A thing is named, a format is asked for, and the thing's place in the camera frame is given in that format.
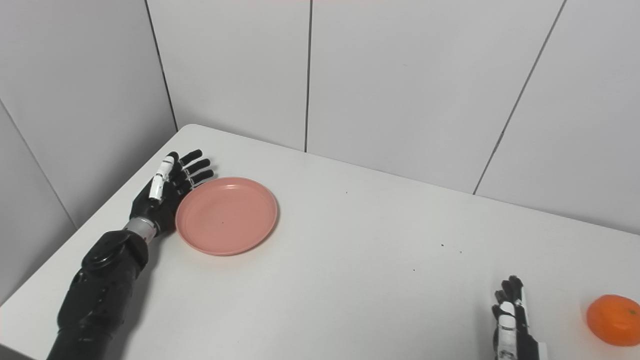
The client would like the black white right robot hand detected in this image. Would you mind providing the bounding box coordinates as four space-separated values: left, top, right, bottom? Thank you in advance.
491 275 548 360

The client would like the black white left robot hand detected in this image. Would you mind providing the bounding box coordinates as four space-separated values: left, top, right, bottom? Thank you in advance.
129 149 215 236

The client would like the pink round plate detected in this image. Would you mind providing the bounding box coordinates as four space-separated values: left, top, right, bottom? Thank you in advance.
175 177 279 257

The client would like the orange fruit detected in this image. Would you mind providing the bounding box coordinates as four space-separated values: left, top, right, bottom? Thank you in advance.
586 294 640 347

